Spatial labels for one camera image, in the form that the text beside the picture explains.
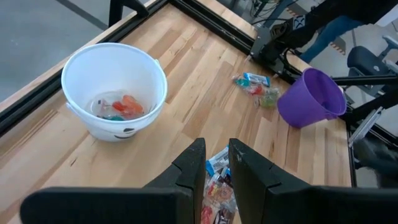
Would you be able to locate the green gummy candy packet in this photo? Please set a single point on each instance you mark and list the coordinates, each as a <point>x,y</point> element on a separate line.
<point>115,118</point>
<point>242,82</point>
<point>269,98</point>

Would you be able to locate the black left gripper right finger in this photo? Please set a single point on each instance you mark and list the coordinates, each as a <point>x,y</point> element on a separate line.
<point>255,186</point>

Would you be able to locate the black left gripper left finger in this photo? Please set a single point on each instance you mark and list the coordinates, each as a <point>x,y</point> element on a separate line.
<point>189,174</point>

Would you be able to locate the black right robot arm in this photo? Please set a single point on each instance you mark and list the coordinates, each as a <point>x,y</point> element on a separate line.
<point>270,46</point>

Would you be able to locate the person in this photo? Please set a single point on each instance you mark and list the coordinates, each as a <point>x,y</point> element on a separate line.
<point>335,31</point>

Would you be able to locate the white metal bracket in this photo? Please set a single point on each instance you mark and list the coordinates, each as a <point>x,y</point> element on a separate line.
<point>365,126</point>

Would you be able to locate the white plastic bucket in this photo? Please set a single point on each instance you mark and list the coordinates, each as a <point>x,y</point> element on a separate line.
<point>93,62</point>

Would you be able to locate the dark brown candy bar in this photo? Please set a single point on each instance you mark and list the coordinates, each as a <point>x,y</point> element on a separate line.
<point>224,217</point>

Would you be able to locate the red gummy candy packet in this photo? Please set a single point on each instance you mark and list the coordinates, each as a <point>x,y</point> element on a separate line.
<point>206,214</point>
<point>132,104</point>
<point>118,106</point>
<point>217,191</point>
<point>256,91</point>

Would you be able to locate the blue white candy bar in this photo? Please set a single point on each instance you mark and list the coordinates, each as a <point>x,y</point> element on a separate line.
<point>217,160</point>
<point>256,79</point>
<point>227,175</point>

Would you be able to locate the purple plastic basket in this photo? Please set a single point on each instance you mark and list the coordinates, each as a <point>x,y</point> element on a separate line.
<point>298,105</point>

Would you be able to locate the black frame clamp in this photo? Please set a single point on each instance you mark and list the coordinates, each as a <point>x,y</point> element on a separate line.
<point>116,12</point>

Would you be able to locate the black aluminium table frame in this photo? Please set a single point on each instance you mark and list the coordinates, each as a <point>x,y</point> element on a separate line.
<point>31,101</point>

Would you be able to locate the black office chair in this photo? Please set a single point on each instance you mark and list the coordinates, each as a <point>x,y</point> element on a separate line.
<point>367,60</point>

